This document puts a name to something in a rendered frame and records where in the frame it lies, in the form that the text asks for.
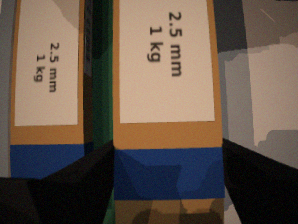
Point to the green rectangular block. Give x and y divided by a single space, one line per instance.
102 88

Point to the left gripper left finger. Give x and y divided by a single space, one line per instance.
76 194

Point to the cardboard pack of welding electrodes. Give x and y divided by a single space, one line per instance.
51 94

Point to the tan cardboard box with blue band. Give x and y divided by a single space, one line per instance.
167 124

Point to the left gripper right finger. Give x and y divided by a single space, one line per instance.
262 190

